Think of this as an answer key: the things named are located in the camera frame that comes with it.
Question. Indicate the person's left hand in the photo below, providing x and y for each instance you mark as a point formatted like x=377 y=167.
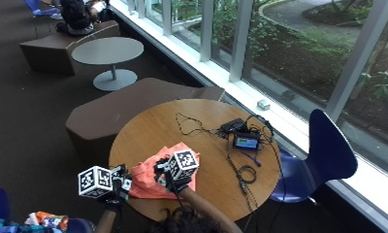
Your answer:
x=116 y=197

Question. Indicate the person's right hand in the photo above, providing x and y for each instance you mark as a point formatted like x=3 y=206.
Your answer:
x=179 y=185

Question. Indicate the orange cloth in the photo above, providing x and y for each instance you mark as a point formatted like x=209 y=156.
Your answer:
x=144 y=181

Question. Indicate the white marker cube right glove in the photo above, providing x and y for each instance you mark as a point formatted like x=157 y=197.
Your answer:
x=183 y=163

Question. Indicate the white marker cube glove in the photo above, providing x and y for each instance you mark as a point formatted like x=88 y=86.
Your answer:
x=183 y=163
x=94 y=181

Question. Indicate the white marker cube left glove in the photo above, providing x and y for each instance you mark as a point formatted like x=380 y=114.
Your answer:
x=94 y=181

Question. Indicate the large brown upholstered bench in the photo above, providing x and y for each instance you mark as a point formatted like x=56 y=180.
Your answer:
x=116 y=110

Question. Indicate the dark blue rounded seat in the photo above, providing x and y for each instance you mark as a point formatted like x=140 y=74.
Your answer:
x=79 y=226

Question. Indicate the black box device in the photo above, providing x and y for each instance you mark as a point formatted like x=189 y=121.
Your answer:
x=232 y=126

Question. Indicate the small device with lit screen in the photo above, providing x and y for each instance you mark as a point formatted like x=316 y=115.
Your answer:
x=247 y=142

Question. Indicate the blue pen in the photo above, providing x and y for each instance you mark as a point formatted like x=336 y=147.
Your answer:
x=252 y=159

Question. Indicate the colourful patterned bag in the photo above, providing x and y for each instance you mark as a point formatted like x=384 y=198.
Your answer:
x=43 y=223

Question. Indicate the small white box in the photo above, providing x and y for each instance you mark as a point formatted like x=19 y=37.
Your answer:
x=264 y=104

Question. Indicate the dark blue shell chair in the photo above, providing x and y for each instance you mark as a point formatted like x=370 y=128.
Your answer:
x=326 y=155

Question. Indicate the small brown upholstered bench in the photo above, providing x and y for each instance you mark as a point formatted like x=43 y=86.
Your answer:
x=51 y=51

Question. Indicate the grey round pedestal table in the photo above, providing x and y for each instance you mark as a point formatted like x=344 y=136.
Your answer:
x=107 y=51

